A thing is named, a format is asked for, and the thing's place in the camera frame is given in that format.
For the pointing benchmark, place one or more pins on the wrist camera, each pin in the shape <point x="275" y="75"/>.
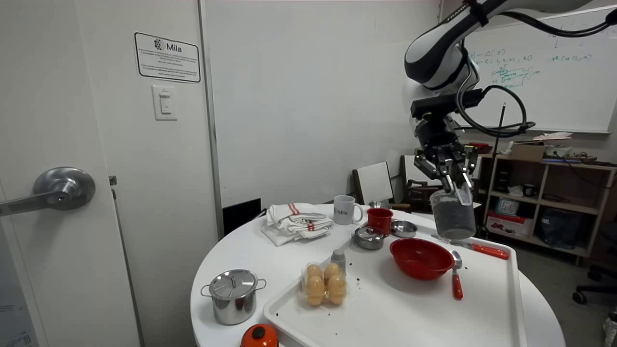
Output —
<point x="441" y="104"/>

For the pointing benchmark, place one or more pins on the light switch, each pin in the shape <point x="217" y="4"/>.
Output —
<point x="165" y="102"/>

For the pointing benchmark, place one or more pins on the small steel pan with lid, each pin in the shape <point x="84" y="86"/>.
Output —
<point x="368" y="238"/>

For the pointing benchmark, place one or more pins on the whiteboard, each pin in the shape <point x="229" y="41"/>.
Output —
<point x="564" y="91"/>

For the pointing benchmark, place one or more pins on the wooden shelf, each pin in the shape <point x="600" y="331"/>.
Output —
<point x="554" y="185"/>

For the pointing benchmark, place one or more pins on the white tray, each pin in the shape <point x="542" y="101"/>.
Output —
<point x="400" y="308"/>

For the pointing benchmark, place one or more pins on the dark bag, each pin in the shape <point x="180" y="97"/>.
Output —
<point x="561" y="226"/>

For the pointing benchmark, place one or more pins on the red bowl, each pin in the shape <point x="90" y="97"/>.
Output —
<point x="420" y="258"/>

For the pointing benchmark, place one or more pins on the clear carton of eggs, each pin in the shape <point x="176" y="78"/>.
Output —
<point x="324" y="285"/>

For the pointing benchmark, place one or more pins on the steel pot with lid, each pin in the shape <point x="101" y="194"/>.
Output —
<point x="234" y="296"/>

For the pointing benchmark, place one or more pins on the red and white box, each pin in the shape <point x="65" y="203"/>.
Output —
<point x="506" y="224"/>

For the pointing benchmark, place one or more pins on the small steel bowl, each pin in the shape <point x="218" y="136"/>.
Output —
<point x="404" y="228"/>

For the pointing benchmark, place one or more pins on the small shaker bottle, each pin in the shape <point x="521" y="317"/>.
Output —
<point x="338" y="259"/>

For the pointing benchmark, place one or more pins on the cardboard box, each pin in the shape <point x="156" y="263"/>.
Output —
<point x="527" y="152"/>

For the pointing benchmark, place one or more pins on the red cup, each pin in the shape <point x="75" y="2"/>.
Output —
<point x="380" y="220"/>

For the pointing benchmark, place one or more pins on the orange lid with black knob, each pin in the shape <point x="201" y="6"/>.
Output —
<point x="259" y="336"/>

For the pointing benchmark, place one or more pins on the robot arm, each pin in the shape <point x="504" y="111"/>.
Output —
<point x="436" y="46"/>

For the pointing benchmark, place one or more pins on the white striped dish towel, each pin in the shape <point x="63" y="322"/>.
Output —
<point x="294" y="222"/>

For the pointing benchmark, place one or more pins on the clear plastic cup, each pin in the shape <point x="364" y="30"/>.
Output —
<point x="453" y="214"/>

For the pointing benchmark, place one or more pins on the door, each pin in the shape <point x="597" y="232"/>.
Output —
<point x="53" y="96"/>

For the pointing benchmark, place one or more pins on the white mug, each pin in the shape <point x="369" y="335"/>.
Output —
<point x="343" y="210"/>

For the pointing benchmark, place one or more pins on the stand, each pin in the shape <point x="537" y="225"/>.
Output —
<point x="496" y="149"/>

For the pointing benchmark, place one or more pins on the wall sign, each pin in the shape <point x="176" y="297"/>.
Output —
<point x="167" y="57"/>

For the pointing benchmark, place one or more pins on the office chair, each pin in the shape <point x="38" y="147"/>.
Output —
<point x="595" y="288"/>

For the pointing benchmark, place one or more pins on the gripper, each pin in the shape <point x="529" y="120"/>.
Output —
<point x="436" y="132"/>

